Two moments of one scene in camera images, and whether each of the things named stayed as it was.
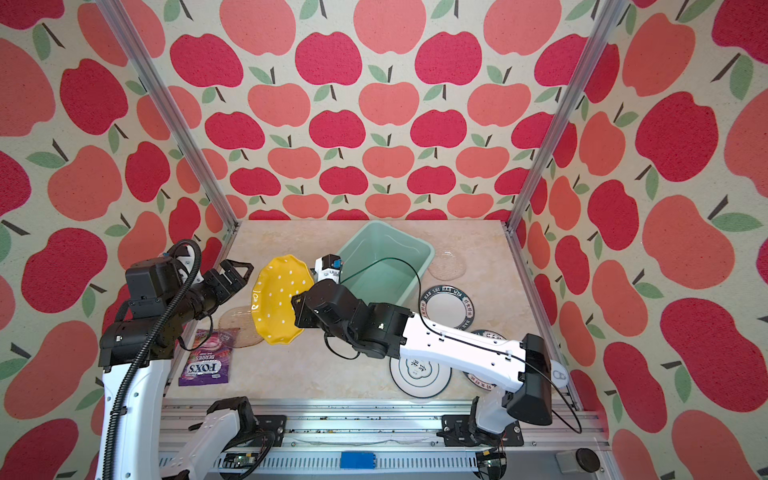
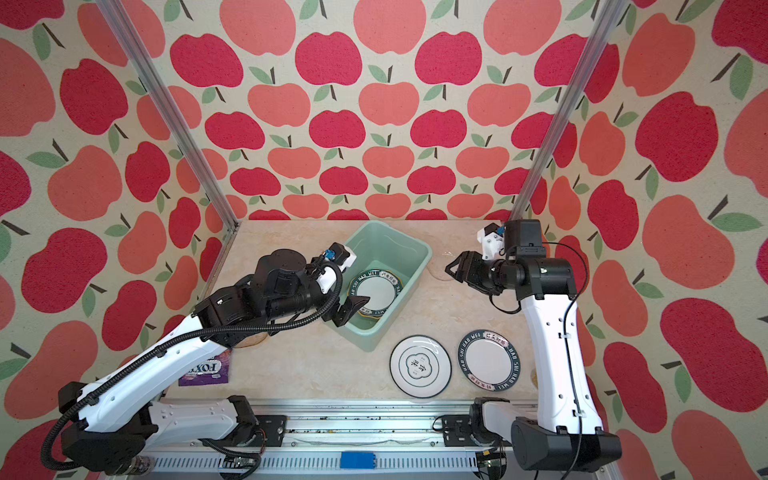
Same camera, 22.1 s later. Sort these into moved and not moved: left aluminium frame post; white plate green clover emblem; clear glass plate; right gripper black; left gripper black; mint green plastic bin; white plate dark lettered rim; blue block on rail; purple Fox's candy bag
Moved: white plate dark lettered rim; left gripper black; right gripper black
Not moved: clear glass plate; white plate green clover emblem; purple Fox's candy bag; mint green plastic bin; left aluminium frame post; blue block on rail
